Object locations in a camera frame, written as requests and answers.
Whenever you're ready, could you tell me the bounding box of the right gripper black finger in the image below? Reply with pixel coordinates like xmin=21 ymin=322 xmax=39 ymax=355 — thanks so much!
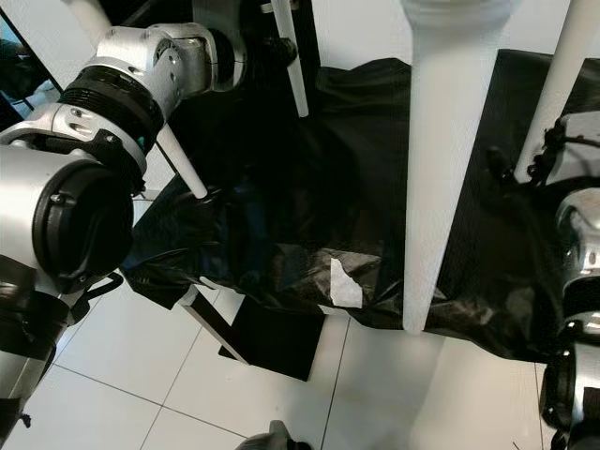
xmin=486 ymin=143 xmax=518 ymax=182

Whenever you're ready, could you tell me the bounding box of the black plastic table cover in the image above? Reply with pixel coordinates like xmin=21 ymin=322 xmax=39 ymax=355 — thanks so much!
xmin=122 ymin=47 xmax=600 ymax=365

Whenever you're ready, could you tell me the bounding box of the black table stand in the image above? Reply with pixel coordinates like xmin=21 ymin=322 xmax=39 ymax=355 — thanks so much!
xmin=181 ymin=286 xmax=326 ymax=383

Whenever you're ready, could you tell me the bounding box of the grey robot foot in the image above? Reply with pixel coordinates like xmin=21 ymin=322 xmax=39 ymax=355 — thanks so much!
xmin=237 ymin=420 xmax=312 ymax=450

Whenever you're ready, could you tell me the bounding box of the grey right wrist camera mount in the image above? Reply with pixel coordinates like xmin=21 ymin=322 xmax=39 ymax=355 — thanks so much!
xmin=558 ymin=111 xmax=600 ymax=187

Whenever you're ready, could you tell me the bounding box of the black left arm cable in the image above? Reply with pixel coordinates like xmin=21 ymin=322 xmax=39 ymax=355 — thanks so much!
xmin=56 ymin=269 xmax=126 ymax=325

